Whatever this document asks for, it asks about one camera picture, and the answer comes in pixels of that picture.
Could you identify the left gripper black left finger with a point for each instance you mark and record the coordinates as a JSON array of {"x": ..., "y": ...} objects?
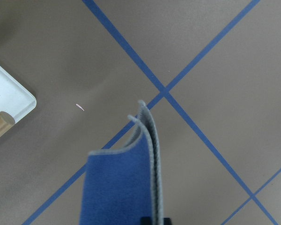
[{"x": 145, "y": 221}]

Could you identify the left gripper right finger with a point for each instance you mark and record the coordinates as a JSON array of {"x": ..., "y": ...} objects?
[{"x": 167, "y": 221}]

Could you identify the blue microfibre towel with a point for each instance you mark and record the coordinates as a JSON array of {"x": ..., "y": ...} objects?
[{"x": 123, "y": 185}]

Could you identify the inner wooden rack rod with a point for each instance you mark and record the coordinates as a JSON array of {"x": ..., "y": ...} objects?
[{"x": 6, "y": 122}]

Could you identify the white towel rack base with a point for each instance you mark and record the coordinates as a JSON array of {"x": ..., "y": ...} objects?
[{"x": 15, "y": 99}]

